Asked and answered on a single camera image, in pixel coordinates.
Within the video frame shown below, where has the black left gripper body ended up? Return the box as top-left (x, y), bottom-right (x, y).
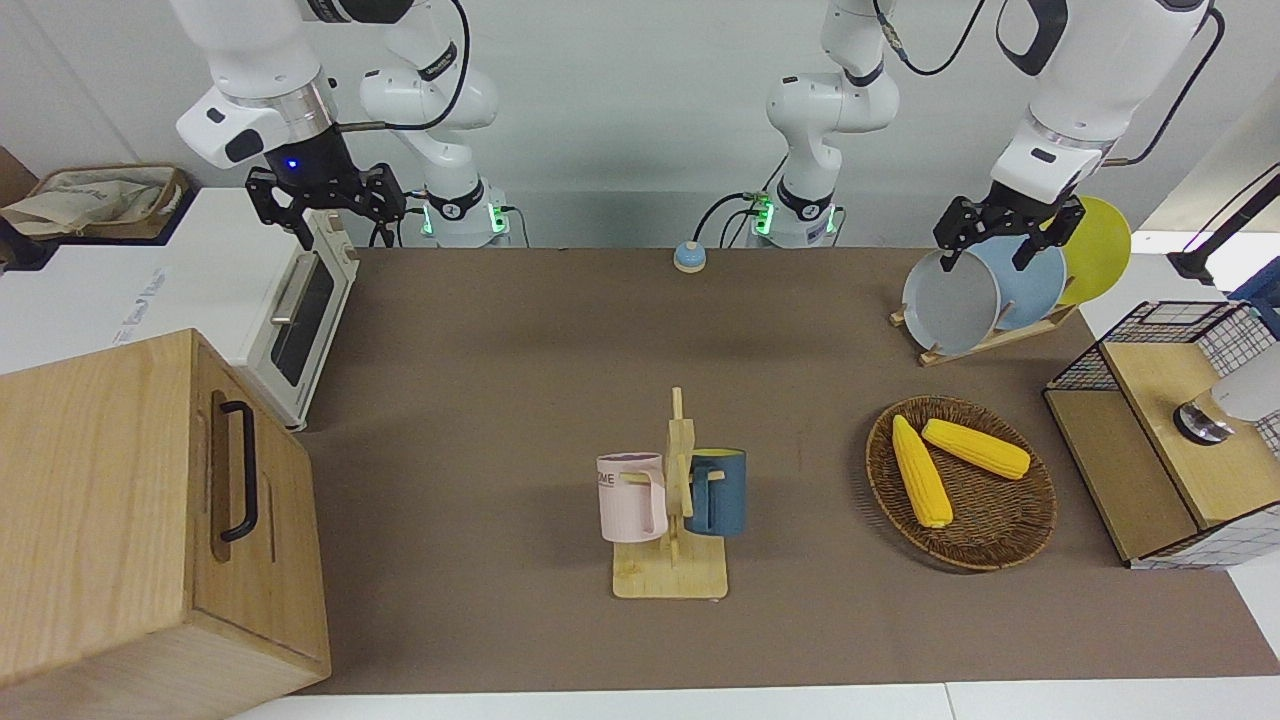
top-left (935, 183), bottom-right (1086, 246)

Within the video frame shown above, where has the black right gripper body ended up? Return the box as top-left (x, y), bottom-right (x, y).
top-left (247, 128), bottom-right (406, 223)

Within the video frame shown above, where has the pink mug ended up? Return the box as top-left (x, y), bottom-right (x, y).
top-left (597, 452), bottom-right (669, 544)

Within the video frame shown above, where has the light blue plate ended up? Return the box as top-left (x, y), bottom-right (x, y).
top-left (965, 235), bottom-right (1067, 331)

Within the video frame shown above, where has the grey plate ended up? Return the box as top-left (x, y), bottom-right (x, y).
top-left (902, 249), bottom-right (1002, 356)

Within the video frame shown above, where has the yellow plate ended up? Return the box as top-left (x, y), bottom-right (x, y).
top-left (1045, 196), bottom-right (1133, 306)

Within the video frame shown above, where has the wooden plate rack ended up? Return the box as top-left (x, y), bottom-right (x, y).
top-left (890, 300), bottom-right (1081, 367)

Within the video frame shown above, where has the white toaster oven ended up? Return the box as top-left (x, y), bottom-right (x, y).
top-left (0, 187), bottom-right (359, 433)

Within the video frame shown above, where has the black stand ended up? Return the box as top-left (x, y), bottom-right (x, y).
top-left (1167, 165), bottom-right (1280, 286)

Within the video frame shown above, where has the brown table mat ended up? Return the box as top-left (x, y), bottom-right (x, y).
top-left (290, 247), bottom-right (1280, 696)

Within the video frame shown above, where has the yellow corn cob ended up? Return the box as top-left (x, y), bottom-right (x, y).
top-left (892, 415), bottom-right (954, 529)
top-left (921, 419), bottom-right (1031, 481)

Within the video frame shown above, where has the cardboard box with bags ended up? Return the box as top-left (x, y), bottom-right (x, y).
top-left (0, 165), bottom-right (191, 241)

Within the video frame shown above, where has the blue plastic item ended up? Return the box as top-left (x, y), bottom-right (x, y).
top-left (1228, 280), bottom-right (1280, 336)

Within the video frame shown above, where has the brown wicker basket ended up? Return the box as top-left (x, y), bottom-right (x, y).
top-left (866, 396), bottom-right (1058, 573)

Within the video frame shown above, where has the dark blue mug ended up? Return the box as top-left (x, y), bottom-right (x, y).
top-left (685, 448), bottom-right (748, 538)

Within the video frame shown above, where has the wooden cabinet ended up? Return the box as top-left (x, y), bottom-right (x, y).
top-left (0, 328), bottom-right (332, 720)

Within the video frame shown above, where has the wooden mug tree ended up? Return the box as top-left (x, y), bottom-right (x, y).
top-left (612, 387), bottom-right (729, 601)

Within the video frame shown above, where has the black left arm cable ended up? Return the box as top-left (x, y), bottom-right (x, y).
top-left (873, 0), bottom-right (1226, 166)

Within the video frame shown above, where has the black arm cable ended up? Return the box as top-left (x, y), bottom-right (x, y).
top-left (333, 0), bottom-right (471, 133)
top-left (873, 0), bottom-right (1226, 166)

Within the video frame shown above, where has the wire and wood shelf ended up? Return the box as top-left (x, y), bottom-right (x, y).
top-left (1043, 300), bottom-right (1280, 571)

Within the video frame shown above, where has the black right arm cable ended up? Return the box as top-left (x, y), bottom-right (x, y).
top-left (333, 0), bottom-right (471, 133)

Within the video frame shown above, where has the black cabinet handle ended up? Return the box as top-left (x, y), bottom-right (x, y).
top-left (219, 400), bottom-right (260, 543)

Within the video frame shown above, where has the black base cable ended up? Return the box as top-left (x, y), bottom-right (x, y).
top-left (695, 190), bottom-right (766, 246)

